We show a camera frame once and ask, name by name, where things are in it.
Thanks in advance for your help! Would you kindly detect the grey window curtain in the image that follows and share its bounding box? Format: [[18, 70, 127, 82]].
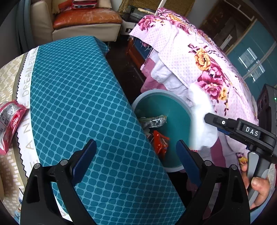
[[16, 0, 35, 53]]

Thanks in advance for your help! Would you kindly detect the teal checkered table cloth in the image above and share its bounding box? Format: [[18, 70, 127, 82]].
[[30, 36, 185, 224]]

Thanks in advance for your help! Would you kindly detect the person's right hand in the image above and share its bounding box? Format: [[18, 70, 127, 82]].
[[240, 163, 270, 210]]

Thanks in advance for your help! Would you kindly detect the red Hennessy gift bag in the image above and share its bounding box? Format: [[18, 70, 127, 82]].
[[71, 0, 98, 9]]

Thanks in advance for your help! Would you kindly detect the beige leather armchair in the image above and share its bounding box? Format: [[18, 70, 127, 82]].
[[30, 1, 123, 46]]

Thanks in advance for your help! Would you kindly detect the teal round trash bin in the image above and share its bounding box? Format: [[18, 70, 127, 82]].
[[132, 89, 191, 173]]

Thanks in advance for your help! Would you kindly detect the pink floral bed quilt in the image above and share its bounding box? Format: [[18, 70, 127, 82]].
[[129, 7, 260, 165]]

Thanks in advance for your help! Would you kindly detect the orange seat cushion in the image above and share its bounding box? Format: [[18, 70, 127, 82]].
[[53, 8, 123, 30]]

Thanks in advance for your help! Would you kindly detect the orange snack wrapper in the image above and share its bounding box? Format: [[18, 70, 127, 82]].
[[153, 130, 170, 159]]

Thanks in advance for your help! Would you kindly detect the teal glass wardrobe door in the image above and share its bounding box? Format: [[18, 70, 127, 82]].
[[228, 21, 276, 99]]

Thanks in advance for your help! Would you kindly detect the pink snack wrapper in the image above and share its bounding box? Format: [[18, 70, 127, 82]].
[[0, 100, 27, 155]]

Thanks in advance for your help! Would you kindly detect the silver crumpled wrapper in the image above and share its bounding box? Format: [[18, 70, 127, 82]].
[[139, 115, 167, 129]]

